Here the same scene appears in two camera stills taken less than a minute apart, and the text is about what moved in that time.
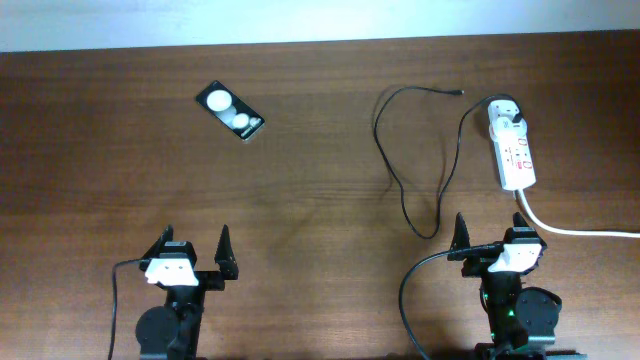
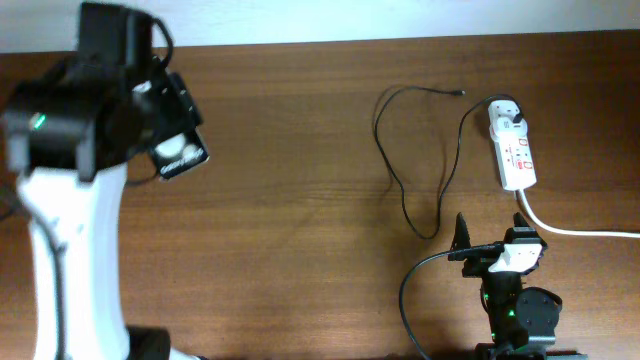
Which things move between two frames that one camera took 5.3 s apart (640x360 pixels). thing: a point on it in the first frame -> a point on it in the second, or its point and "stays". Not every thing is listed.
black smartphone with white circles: x=230 y=109 -> x=178 y=152
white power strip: x=514 y=154 stays
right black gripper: x=478 y=264 stays
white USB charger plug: x=501 y=124 stays
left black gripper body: x=208 y=280 -> x=175 y=108
